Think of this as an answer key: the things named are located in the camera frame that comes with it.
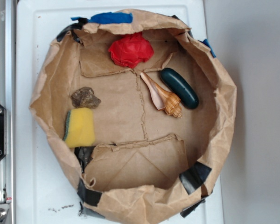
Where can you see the blue tape strip top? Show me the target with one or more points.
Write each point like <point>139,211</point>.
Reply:
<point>107,18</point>

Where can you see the brown rock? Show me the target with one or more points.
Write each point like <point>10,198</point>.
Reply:
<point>85,97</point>

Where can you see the black tape patch bottom left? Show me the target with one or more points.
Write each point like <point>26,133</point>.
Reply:
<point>88,196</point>

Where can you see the tan spiral seashell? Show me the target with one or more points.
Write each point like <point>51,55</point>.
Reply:
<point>163,100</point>

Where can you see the yellow green sponge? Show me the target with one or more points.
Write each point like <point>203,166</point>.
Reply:
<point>79,129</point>

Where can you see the aluminium frame rail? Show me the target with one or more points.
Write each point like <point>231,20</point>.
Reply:
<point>7,99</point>

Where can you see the blue tape strip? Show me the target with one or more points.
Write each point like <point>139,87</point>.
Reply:
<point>107,18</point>
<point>207,44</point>

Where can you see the crumpled red paper ball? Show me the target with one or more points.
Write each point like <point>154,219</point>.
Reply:
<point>131,50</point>

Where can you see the brown paper bag tray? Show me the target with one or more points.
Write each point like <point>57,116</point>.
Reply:
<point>139,151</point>

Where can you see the blue tape strip right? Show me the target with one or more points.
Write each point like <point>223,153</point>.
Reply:
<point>207,44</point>

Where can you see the black tape patch right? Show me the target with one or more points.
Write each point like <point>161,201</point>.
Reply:
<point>194,177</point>

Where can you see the black tape patch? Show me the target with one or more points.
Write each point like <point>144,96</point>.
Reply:
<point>73,26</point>
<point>88,196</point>
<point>194,177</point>

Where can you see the dark green oval case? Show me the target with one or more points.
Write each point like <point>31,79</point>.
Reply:
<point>178,85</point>

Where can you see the black tape patch top left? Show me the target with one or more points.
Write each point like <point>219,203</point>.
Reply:
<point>73,26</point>

